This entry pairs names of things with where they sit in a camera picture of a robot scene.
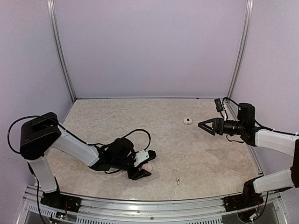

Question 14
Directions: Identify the right aluminium post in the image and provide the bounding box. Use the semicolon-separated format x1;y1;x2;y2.
227;0;254;98

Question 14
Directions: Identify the front aluminium rail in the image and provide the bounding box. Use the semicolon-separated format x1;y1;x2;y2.
22;184;285;224

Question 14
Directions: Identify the white earbud charging case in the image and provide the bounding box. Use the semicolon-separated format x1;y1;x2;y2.
183;118;192;125

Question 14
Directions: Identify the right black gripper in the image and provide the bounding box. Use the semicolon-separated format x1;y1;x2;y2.
199;117;245;135

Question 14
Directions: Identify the pink round case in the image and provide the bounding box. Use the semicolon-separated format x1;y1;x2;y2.
142;163;153;173

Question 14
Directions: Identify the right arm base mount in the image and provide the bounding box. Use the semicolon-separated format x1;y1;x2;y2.
223;178;264;212

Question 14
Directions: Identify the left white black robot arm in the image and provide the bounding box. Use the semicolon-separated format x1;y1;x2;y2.
20;112;157;208

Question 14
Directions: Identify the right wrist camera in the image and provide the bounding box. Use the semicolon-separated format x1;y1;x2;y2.
214;98;228;120

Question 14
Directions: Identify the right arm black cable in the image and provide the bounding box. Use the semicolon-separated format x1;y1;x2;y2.
221;97;299;143

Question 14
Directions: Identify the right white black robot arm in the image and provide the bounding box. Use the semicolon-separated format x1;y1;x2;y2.
198;103;299;207

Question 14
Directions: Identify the left aluminium post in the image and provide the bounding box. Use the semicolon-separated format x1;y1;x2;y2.
47;0;77;103

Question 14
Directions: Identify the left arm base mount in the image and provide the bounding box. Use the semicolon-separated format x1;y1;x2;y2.
41;188;82;213

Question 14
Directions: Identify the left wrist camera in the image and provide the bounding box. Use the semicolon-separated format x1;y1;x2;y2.
134;150;157;168

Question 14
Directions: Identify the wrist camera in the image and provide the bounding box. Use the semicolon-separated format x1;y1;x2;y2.
134;150;157;168
214;98;228;120

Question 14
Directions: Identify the aluminium post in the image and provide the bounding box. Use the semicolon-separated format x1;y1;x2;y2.
227;0;254;98
47;0;77;103

